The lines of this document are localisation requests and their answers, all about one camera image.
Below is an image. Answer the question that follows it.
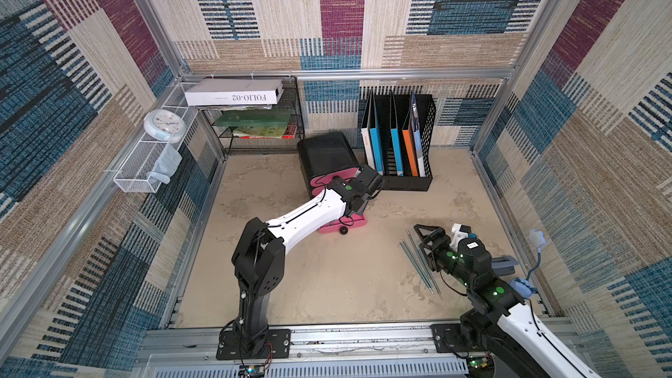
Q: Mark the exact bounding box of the pink top drawer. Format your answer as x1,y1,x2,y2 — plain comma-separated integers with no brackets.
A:
309,167,359,188

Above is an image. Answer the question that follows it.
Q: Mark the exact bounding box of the black drawer cabinet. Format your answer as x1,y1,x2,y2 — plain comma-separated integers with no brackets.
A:
297,131,360,186

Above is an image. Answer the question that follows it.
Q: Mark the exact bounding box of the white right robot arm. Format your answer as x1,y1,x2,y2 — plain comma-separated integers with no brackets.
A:
414,224,599,377

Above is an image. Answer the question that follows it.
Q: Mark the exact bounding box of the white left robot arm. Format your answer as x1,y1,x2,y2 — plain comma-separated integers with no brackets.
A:
217,164,383,359

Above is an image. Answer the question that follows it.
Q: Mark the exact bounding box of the green pencil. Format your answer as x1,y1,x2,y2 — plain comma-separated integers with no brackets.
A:
406,230,442,297
400,239,434,294

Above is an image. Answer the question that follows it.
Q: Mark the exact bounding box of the white binder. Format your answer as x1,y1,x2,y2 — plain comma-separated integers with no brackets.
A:
360,94,376,171

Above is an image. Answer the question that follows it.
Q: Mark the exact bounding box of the black mesh file holder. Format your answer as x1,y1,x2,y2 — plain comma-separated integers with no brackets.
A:
360,92,436,192

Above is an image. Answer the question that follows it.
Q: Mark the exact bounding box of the teal folder right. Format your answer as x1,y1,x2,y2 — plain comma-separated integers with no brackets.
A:
388,93,404,177

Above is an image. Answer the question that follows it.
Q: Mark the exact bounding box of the orange folder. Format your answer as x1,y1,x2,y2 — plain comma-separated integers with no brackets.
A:
402,111,419,177

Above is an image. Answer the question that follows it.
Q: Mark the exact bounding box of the green book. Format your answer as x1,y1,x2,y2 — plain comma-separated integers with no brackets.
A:
213,110,292,128

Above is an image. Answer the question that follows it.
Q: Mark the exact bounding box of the white folio box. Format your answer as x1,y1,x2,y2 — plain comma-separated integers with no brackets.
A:
185,79,284,107

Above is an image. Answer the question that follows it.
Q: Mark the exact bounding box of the light blue cloth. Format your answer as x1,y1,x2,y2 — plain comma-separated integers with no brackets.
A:
146,145,182,186

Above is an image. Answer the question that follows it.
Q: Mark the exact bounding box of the white round clock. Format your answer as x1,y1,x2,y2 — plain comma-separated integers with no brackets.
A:
143,108,187,144

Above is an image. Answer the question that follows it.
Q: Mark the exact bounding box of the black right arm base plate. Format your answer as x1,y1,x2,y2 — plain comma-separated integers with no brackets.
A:
430,322,469,356

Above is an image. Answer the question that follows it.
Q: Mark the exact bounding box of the black mesh wire shelf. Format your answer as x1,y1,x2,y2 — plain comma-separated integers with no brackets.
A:
201,77,306,157

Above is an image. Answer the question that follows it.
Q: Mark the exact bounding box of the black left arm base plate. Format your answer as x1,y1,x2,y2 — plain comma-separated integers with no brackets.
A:
215,329,292,361

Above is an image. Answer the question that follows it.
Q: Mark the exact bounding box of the white wire basket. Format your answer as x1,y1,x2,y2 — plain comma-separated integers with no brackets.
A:
113,106,197,194

